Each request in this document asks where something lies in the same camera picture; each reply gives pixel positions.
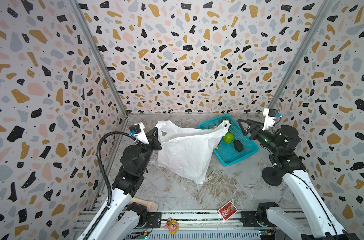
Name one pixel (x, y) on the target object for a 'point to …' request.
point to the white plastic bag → (187, 152)
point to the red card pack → (227, 211)
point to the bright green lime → (228, 138)
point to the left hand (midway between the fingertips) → (156, 126)
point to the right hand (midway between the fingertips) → (242, 118)
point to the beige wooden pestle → (152, 206)
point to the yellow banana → (216, 148)
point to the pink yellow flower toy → (172, 225)
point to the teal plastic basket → (226, 152)
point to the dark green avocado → (238, 145)
